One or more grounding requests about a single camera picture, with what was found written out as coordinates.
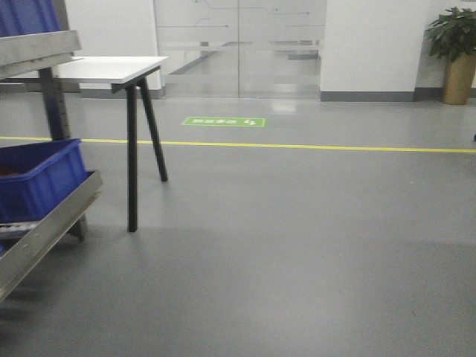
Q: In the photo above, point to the perforated grey shelf upright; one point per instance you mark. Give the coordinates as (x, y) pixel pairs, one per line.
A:
(54, 103)

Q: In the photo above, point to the stainless steel shelf tray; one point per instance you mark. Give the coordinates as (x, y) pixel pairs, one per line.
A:
(32, 52)

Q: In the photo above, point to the frosted glass door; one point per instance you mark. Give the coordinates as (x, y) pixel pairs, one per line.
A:
(241, 49)

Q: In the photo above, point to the white table with black legs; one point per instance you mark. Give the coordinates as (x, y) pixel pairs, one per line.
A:
(121, 73)

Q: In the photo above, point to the blue bin with red contents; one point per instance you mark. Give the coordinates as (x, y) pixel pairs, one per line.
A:
(48, 172)

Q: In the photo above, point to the dark red material in bin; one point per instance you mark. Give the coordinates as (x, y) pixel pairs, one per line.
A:
(6, 171)

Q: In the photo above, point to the gold plant pot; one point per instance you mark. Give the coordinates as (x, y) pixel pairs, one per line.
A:
(458, 79)

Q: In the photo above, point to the potted green plant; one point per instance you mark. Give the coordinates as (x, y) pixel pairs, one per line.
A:
(452, 34)

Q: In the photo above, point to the dark blue bin upper left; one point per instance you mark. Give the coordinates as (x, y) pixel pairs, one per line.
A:
(23, 17)

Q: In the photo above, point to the steel lower shelf rail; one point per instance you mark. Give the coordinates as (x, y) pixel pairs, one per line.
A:
(68, 215)

